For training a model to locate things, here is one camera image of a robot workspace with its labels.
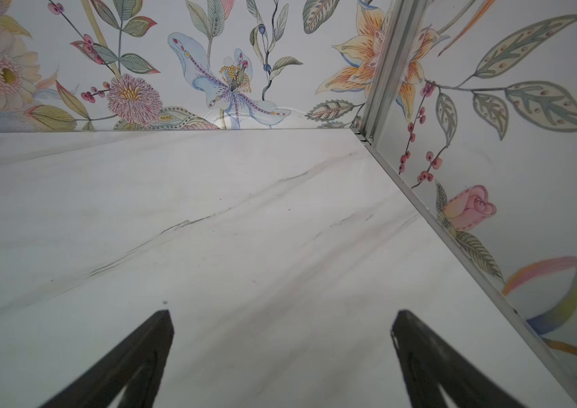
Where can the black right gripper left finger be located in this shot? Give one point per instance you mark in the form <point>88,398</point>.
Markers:
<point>131,373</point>

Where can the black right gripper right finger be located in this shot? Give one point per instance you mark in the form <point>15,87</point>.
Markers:
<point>433,370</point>

